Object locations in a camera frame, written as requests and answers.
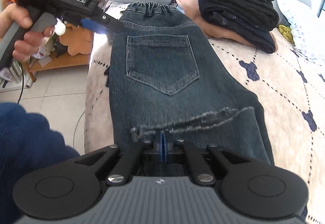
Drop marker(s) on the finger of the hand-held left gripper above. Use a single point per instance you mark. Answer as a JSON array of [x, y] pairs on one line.
[[92, 25]]

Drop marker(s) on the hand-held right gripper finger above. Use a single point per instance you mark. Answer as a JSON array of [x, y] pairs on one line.
[[160, 148], [165, 148]]

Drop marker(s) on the dark blue jeans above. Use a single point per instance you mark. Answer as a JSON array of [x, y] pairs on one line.
[[162, 61]]

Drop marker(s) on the person's left hand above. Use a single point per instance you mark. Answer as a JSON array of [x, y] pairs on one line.
[[15, 14]]

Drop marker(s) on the tan flower-shaped plush toy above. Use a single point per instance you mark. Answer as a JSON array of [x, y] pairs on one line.
[[73, 41]]

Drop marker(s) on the wooden shelf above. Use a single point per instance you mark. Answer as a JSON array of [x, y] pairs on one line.
[[63, 61]]

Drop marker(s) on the peach folded garment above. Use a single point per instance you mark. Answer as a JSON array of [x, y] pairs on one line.
[[200, 11]]

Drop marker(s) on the cream mouse-print blanket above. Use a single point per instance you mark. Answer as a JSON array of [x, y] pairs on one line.
[[279, 102]]

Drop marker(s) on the person's navy fleece clothing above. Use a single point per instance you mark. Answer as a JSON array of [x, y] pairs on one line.
[[30, 150]]

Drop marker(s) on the navy folded garment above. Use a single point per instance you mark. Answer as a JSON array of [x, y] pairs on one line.
[[261, 36]]

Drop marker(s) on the yellow-green cloth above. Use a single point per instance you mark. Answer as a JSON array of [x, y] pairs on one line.
[[285, 32]]

